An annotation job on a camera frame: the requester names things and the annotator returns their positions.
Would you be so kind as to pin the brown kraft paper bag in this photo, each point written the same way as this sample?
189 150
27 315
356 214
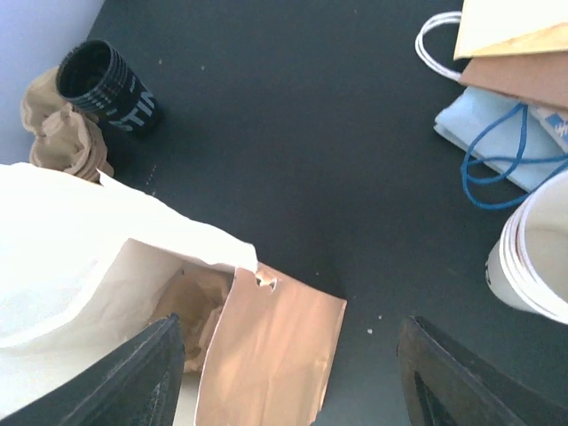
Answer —
539 78

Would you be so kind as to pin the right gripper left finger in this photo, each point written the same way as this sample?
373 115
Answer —
136 384

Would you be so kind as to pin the white paper cup stack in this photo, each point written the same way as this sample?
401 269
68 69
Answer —
527 267

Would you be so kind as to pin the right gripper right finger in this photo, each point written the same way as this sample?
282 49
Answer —
444 383

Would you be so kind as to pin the orange paper bag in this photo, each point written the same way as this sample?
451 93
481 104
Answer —
498 28
83 266

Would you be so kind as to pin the black printed paper cup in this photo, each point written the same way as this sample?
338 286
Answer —
95 78

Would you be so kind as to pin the brown pulp cup carrier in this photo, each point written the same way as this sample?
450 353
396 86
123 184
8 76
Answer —
66 139

